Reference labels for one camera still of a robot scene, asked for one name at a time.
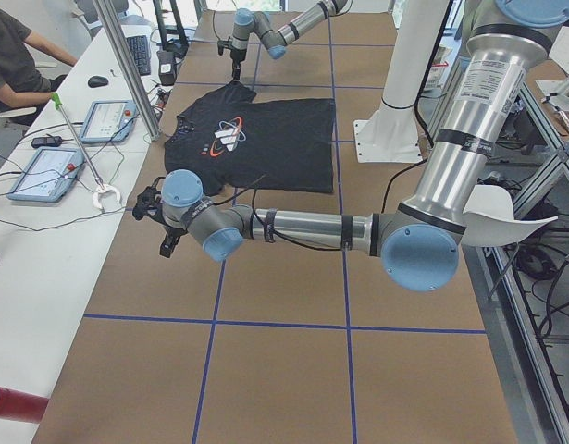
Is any near blue teach pendant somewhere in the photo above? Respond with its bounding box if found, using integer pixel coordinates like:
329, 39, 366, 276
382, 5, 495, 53
6, 146, 84, 204

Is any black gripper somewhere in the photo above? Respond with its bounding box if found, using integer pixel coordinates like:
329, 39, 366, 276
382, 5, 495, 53
230, 48, 245, 81
159, 221, 188, 258

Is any far blue teach pendant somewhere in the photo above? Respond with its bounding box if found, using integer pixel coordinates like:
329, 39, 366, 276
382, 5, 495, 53
80, 100, 138, 144

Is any black keyboard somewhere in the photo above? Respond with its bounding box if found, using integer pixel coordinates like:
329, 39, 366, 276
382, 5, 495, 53
126, 35, 151, 76

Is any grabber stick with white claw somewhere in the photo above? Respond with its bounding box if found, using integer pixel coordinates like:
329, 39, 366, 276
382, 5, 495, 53
51, 92, 121, 213

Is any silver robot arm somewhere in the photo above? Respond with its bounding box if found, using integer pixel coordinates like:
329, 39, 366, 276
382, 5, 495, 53
219, 0, 347, 80
158, 1, 569, 291

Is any blue teach pendant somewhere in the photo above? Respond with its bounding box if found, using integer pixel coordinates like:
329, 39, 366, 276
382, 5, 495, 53
80, 100, 138, 144
6, 146, 84, 204

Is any black printed t-shirt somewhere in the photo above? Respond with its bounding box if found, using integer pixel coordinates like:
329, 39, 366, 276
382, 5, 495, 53
164, 81, 335, 196

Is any seated person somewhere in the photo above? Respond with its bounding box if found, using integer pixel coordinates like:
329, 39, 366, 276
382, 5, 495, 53
0, 8, 78, 125

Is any black computer mouse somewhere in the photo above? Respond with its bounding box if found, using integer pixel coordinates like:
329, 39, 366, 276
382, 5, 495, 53
87, 75, 109, 88

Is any white central pedestal column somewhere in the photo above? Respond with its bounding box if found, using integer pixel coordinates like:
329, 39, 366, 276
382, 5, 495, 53
353, 0, 451, 164

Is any aluminium frame post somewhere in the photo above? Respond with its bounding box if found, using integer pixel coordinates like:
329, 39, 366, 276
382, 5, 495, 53
93, 0, 161, 142

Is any black phone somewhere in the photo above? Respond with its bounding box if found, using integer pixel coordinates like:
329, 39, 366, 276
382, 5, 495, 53
31, 136, 63, 149

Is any red cylinder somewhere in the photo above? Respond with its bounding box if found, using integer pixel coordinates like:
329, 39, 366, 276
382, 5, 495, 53
0, 387, 49, 424

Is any white curved plastic shield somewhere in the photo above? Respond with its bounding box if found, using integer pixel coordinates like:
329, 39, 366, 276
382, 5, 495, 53
461, 185, 558, 247

